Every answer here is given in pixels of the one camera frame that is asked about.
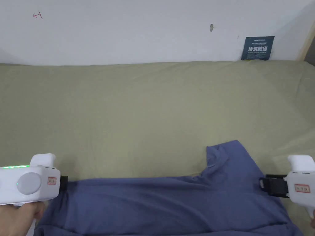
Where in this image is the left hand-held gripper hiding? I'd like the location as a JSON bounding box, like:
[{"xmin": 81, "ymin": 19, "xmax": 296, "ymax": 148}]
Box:
[{"xmin": 0, "ymin": 153, "xmax": 69, "ymax": 207}]

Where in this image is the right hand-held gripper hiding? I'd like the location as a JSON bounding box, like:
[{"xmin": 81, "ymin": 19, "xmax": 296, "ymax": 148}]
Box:
[{"xmin": 259, "ymin": 155, "xmax": 315, "ymax": 218}]

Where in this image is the person's left hand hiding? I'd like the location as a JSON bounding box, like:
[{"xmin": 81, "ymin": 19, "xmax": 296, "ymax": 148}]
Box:
[{"xmin": 0, "ymin": 200, "xmax": 46, "ymax": 236}]

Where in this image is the dark blue shirt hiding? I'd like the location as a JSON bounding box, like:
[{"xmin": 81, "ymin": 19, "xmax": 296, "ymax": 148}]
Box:
[{"xmin": 34, "ymin": 140, "xmax": 304, "ymax": 236}]

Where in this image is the bed with pale green sheet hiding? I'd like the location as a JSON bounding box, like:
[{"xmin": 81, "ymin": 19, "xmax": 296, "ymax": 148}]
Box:
[{"xmin": 0, "ymin": 60, "xmax": 315, "ymax": 236}]

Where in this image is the dark blue sign card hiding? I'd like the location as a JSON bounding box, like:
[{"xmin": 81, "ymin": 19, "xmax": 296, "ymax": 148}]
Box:
[{"xmin": 241, "ymin": 36, "xmax": 275, "ymax": 61}]

